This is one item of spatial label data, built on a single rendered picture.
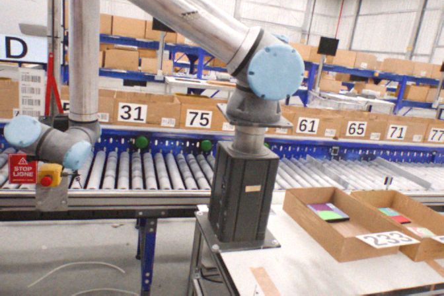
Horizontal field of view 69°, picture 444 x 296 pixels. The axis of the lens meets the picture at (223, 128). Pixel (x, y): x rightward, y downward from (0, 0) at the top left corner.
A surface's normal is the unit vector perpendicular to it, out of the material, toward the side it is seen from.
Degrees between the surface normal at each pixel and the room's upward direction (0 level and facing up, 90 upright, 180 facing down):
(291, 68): 97
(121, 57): 88
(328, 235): 91
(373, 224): 89
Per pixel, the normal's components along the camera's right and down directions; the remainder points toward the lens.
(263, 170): 0.31, 0.27
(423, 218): -0.94, -0.07
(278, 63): 0.11, 0.37
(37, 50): 0.58, 0.20
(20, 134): 0.21, -0.29
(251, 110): -0.17, -0.06
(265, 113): 0.30, 0.00
